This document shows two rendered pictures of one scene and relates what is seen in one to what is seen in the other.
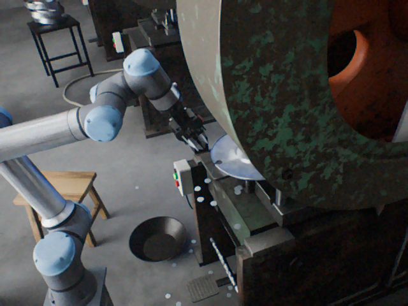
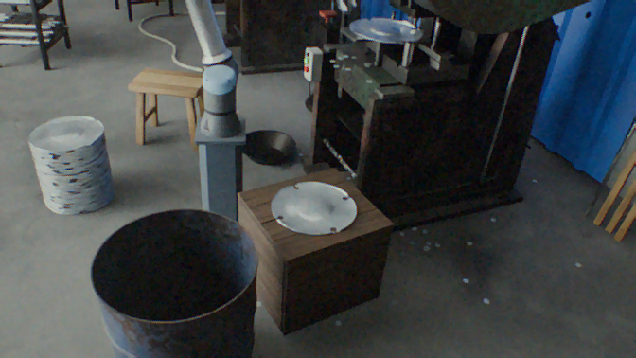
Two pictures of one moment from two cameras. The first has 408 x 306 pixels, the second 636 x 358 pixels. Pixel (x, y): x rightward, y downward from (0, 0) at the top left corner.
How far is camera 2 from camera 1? 107 cm
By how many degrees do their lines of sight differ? 8
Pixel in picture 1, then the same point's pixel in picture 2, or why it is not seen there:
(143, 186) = (243, 111)
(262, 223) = (389, 81)
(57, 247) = (223, 73)
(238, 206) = (369, 73)
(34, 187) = (210, 22)
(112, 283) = not seen: hidden behind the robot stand
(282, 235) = (405, 88)
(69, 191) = (185, 84)
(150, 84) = not seen: outside the picture
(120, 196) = not seen: hidden behind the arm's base
